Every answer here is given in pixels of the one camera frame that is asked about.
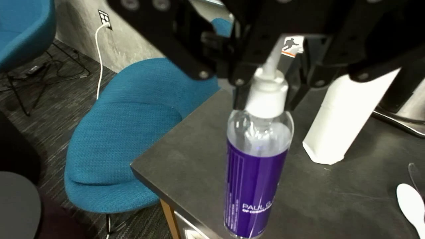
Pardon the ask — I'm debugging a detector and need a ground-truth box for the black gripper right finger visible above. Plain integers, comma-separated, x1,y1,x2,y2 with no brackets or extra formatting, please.
284,0,425,111

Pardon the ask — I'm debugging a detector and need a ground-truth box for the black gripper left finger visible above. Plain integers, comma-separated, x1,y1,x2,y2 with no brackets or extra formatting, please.
107,0,256,111

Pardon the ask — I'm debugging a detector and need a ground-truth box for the purple pump bottle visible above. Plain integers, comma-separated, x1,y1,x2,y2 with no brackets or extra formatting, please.
223,34,296,239

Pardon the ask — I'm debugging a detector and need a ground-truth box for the white paper towel roll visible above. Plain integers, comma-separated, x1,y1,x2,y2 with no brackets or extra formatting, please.
301,67,402,166

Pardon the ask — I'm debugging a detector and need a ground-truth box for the blue upholstered chair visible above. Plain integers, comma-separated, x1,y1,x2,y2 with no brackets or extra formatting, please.
64,57,220,216
0,0,57,71

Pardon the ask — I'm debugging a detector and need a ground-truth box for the white plastic spoon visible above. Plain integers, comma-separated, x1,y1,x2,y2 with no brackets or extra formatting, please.
394,182,425,239

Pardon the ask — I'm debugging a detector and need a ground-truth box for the wooden counter end panel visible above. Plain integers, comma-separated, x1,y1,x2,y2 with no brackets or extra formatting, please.
158,199,183,239

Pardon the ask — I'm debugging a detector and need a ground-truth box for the stainless steel dishwasher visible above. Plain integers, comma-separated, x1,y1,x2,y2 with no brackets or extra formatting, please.
172,211,211,239

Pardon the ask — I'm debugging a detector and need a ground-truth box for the grey round side table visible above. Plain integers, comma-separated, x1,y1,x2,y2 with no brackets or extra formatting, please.
0,170,44,239

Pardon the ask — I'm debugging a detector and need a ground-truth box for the white low wall outlet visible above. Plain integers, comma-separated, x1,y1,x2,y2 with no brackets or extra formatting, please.
97,8,114,32

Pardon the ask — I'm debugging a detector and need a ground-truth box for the white power cable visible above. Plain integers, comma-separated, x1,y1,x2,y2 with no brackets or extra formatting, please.
94,24,110,101

